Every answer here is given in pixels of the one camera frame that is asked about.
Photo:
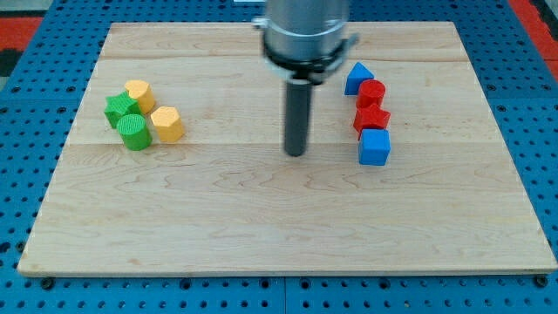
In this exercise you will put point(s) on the light wooden board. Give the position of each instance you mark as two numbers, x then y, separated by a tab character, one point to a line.
225	200

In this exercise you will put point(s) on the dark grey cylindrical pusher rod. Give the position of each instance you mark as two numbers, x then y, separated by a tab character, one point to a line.
297	118

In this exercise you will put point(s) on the blue triangle block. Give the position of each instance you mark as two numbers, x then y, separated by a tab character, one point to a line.
357	75

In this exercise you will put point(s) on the green cylinder block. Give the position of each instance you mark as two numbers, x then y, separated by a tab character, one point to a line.
134	132

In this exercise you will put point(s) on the red cylinder block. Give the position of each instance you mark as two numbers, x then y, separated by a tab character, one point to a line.
370	93

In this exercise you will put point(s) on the blue cube block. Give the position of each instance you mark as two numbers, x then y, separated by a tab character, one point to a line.
374	147

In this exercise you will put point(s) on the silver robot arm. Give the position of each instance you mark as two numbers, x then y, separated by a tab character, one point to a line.
303	42

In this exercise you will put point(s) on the green star block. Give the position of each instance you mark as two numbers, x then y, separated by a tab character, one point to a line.
119	106

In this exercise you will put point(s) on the red star block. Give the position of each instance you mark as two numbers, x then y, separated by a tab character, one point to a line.
370	117

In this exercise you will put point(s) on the yellow heart block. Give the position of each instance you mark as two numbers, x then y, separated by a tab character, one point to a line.
141	91

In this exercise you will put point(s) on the yellow hexagon block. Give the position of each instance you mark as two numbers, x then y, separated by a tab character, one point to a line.
167	123

